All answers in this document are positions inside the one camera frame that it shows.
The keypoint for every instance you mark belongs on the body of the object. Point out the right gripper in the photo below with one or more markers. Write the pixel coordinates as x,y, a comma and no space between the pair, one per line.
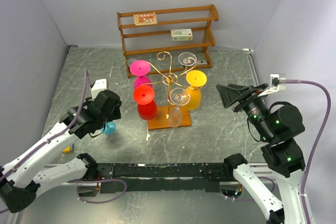
230,94

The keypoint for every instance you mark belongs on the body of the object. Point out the yellow wine glass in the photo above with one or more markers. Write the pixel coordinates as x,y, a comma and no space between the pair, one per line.
196,80

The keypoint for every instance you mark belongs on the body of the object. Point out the clear wine glass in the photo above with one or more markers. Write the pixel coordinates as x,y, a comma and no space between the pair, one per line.
178,97

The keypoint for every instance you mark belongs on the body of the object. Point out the frosted clear tall glass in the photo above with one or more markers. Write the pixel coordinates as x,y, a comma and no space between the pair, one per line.
188,60

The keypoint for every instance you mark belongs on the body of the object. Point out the red wine glass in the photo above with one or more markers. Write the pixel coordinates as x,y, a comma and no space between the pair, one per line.
144,97

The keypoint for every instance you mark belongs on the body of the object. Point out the pink wine glass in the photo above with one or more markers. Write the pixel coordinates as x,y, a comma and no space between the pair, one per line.
140,69

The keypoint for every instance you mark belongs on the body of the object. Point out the blue wine glass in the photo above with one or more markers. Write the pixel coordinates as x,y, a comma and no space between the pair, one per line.
109,128

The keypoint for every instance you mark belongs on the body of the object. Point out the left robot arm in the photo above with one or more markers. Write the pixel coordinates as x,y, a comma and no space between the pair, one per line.
25,178

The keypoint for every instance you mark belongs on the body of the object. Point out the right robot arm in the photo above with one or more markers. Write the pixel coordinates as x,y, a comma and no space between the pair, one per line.
282,154

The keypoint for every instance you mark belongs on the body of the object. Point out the gold wine glass rack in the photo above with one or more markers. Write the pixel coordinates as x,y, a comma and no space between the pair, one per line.
169,79

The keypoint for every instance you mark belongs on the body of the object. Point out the wooden shelf rack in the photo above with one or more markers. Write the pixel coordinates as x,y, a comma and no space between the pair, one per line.
152,38

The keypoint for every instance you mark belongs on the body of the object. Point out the green white small box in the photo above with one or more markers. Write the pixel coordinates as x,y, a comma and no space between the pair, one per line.
181,34

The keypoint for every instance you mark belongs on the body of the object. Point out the yellow grey sponge block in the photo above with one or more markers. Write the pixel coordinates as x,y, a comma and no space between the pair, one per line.
69,149

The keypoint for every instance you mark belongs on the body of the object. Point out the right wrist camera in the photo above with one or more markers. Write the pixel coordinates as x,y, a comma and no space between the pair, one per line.
277,84

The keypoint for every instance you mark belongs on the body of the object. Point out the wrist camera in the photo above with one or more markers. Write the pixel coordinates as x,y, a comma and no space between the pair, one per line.
277,84
98,86

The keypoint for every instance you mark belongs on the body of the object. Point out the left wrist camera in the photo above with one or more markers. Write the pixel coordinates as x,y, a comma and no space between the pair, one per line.
98,86

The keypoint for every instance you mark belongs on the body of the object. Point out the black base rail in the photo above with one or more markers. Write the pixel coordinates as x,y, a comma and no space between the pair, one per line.
208,177

